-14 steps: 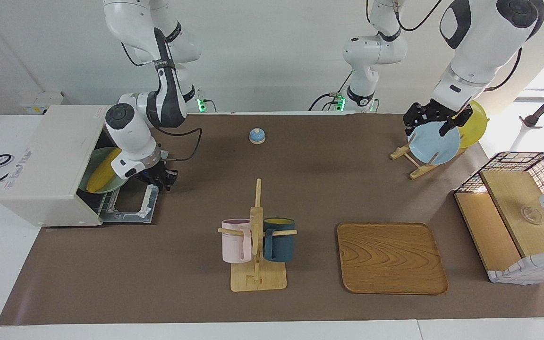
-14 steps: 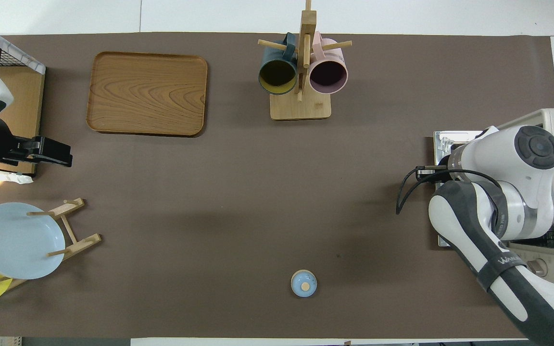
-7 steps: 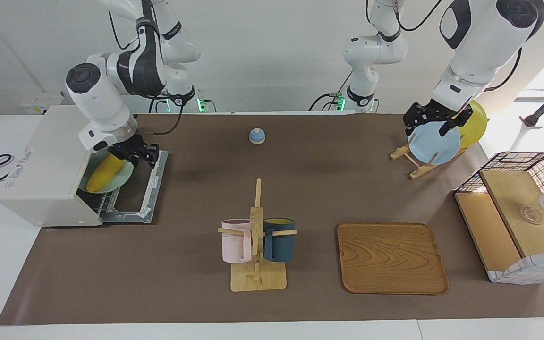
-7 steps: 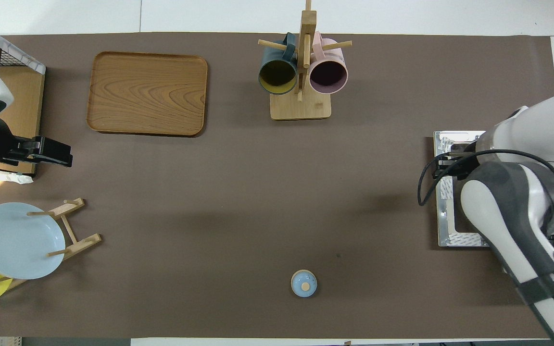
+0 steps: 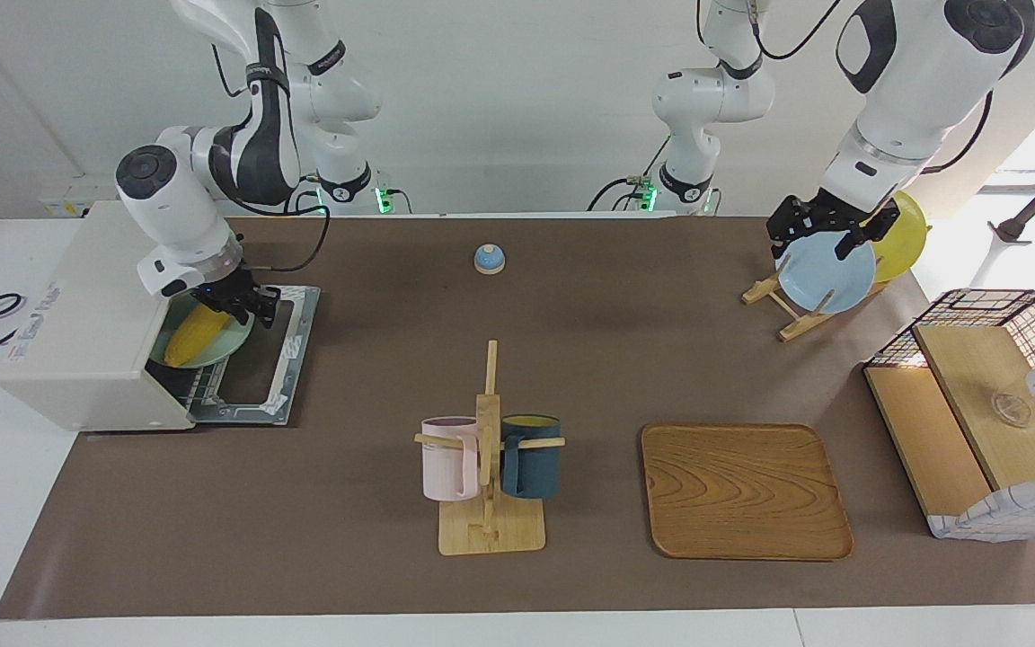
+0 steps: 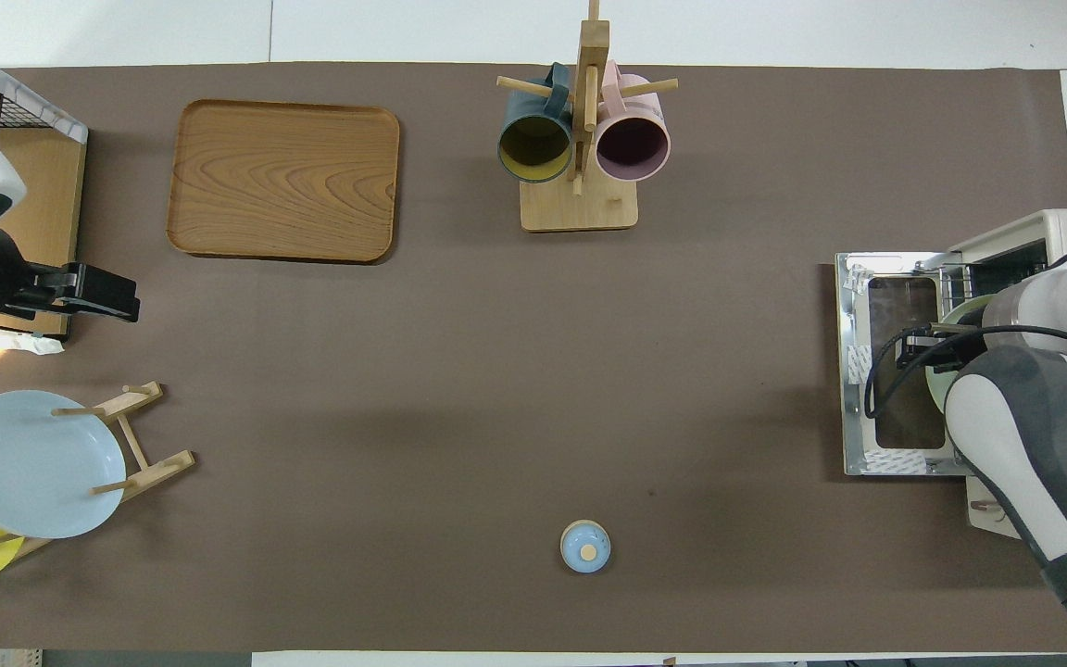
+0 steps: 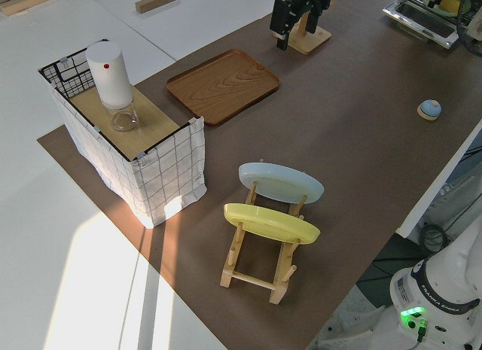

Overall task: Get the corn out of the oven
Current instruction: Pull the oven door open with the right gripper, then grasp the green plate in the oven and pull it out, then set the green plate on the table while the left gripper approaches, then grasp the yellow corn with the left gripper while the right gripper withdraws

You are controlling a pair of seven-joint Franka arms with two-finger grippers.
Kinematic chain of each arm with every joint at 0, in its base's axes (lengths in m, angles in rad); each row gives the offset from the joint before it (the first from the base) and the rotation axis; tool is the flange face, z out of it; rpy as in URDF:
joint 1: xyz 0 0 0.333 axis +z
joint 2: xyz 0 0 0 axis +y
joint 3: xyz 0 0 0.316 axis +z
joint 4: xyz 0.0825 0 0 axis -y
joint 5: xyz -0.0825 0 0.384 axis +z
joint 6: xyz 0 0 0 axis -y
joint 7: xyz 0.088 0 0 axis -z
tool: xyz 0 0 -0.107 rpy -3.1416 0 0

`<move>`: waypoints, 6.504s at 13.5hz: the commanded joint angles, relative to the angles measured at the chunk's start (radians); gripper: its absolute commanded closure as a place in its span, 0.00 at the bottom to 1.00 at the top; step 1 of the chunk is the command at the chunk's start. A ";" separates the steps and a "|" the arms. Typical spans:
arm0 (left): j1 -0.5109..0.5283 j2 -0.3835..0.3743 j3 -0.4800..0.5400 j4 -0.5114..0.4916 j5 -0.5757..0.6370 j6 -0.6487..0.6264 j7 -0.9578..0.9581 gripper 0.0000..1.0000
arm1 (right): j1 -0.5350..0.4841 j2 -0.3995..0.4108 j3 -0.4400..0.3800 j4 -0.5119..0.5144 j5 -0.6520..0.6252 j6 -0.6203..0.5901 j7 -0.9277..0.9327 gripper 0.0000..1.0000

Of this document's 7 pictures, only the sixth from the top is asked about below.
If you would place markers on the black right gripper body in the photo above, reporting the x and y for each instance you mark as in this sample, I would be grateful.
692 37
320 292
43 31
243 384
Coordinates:
927 347

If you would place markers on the pale green ceramic plate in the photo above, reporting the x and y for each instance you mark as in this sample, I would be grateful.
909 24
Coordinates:
943 389

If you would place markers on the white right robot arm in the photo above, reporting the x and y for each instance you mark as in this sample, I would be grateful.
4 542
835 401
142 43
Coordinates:
1043 435

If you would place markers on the white toaster oven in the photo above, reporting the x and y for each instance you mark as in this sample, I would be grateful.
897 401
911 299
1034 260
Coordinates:
1024 236

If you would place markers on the wooden plate rack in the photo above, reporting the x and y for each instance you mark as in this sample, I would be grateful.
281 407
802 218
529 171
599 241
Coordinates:
140 445

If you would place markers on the light blue plate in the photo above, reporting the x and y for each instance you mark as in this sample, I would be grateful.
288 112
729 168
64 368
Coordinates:
33 463

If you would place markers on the brown wooden tray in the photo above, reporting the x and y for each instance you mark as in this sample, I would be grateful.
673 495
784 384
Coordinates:
283 181

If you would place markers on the brown table mat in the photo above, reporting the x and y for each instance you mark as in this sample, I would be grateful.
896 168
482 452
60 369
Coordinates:
450 371

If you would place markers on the pink mug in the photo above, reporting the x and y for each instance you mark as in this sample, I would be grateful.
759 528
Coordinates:
633 148

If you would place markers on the wooden mug rack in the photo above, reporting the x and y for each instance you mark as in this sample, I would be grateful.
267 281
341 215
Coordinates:
580 208

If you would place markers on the small blue round lid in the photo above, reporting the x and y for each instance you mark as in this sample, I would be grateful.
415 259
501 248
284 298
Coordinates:
585 547

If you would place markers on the dark blue mug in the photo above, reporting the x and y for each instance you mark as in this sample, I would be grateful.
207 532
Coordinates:
534 148

